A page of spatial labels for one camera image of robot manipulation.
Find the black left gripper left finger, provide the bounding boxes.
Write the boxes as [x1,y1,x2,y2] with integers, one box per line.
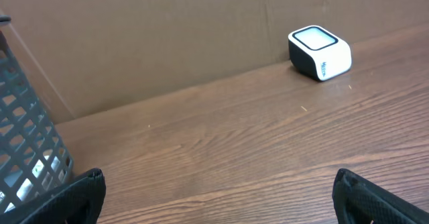
[1,168,106,224]

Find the white barcode scanner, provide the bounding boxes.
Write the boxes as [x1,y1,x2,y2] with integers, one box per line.
[288,25,353,81]

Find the grey plastic basket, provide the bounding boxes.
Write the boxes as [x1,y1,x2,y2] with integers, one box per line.
[1,36,73,213]

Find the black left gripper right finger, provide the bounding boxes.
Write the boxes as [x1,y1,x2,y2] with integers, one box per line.
[332,168,428,224]

